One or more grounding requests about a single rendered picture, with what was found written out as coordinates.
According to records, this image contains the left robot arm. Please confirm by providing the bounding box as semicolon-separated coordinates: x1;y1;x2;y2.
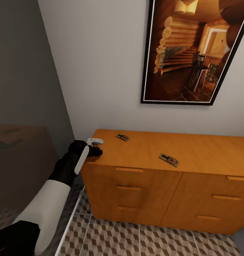
0;138;103;256

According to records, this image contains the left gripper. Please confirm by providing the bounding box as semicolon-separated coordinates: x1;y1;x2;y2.
87;146;103;157

